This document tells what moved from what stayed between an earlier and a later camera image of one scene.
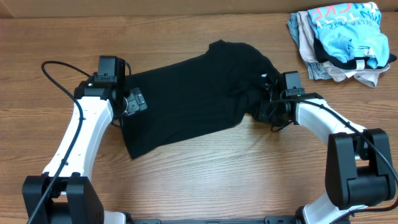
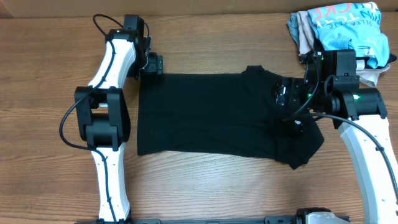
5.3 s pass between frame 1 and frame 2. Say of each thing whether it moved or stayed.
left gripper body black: moved
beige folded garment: stayed
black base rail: stayed
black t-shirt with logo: moved
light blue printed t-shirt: stayed
